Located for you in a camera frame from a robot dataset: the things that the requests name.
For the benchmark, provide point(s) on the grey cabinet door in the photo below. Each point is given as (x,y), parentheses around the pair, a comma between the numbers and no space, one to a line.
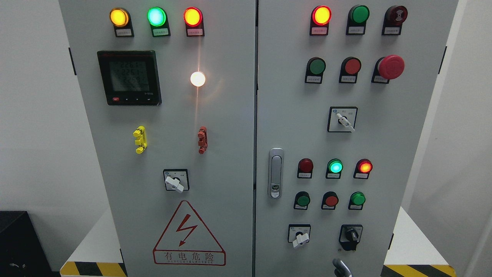
(221,179)
(292,115)

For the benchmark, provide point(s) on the red electrical hazard warning sign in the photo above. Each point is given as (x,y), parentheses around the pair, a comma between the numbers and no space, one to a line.
(187,240)

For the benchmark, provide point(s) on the red push button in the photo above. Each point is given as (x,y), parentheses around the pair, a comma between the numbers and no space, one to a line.
(329,201)
(349,70)

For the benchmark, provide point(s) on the red push button lower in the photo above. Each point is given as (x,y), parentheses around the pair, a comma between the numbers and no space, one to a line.
(329,201)

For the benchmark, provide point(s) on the white platform with hazard stripes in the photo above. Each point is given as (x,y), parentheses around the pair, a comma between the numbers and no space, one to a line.
(411,254)

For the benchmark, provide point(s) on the green indicator lamp top left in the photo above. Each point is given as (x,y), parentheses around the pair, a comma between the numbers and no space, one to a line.
(158,21)

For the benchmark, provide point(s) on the red lit lamp middle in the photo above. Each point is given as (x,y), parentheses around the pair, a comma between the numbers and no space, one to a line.
(363,169)

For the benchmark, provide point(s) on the lower white selector switch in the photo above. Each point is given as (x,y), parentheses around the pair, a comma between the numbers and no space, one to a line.
(298,234)

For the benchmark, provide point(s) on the red emergency stop mushroom button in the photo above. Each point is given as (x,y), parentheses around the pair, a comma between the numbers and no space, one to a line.
(388,68)

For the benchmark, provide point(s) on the red lit lamp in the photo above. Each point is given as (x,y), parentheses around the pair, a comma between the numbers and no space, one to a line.
(320,19)
(363,169)

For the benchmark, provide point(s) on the green push button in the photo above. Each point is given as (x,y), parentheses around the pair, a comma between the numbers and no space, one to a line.
(357,201)
(314,70)
(302,200)

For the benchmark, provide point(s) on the upper right white selector switch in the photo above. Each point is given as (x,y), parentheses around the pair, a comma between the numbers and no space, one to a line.
(342,119)

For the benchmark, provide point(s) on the red indicator lamp top left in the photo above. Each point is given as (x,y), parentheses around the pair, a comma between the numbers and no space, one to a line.
(193,19)

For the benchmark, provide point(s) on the black box lower left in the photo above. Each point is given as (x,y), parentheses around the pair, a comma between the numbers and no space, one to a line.
(21,254)

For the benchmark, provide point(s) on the dark red unlit lamp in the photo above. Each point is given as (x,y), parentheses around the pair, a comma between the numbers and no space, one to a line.
(305,169)

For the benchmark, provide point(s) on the yellow indicator lamp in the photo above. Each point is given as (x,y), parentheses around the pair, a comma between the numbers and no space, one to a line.
(122,24)

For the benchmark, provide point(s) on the white lit indicator lamp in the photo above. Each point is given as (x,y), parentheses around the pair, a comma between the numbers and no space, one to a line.
(197,79)

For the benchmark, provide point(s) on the green lit lamp middle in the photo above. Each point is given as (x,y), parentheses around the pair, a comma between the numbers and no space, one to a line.
(334,169)

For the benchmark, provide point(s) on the red buzzer alarm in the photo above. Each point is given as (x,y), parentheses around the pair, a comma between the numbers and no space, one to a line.
(394,19)

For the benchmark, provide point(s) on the black rotary selector switch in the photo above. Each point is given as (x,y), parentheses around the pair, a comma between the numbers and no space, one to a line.
(350,236)

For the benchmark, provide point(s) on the red push button upper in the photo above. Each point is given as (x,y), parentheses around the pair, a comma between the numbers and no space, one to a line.
(349,70)

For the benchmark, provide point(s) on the green unlit lamp top right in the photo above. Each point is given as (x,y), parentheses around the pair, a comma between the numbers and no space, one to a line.
(357,20)

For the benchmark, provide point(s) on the green push button upper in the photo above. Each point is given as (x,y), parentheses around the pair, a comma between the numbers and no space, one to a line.
(314,70)

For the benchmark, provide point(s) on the green push button lower right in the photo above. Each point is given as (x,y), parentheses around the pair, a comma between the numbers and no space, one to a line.
(357,201)

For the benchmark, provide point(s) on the red lit lamp top right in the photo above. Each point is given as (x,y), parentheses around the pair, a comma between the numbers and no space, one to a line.
(320,19)

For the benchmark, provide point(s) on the left grey cabinet door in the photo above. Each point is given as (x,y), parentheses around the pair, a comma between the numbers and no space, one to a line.
(221,179)

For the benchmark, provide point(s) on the left white selector switch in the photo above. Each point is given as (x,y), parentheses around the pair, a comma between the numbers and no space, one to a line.
(176,180)

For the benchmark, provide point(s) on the white selector switch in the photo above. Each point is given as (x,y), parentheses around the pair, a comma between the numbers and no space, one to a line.
(298,234)
(176,180)
(342,119)

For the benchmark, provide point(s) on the right grey cabinet door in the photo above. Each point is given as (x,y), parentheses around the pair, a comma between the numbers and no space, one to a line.
(292,115)

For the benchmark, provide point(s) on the silver door lock handle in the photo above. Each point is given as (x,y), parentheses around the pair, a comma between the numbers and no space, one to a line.
(275,172)

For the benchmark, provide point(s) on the black digital power meter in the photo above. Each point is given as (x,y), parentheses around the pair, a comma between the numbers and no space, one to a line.
(130,77)

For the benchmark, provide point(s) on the green push button lower left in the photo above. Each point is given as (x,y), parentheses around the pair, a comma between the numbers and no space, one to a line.
(302,200)

